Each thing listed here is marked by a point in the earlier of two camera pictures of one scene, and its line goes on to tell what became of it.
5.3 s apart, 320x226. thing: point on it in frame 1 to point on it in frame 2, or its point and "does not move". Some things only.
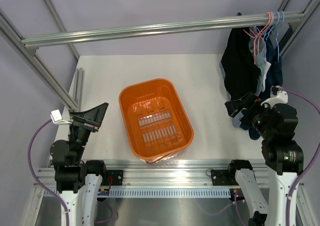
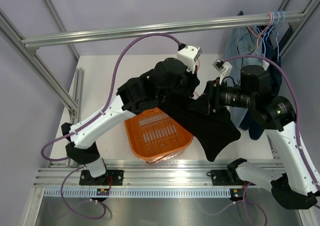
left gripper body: (81, 132) to (185, 83)
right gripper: (249, 101) to (211, 97)
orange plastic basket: (157, 124) does not move
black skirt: (240, 64) to (211, 132)
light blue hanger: (273, 27) does not move
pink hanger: (258, 34) to (199, 66)
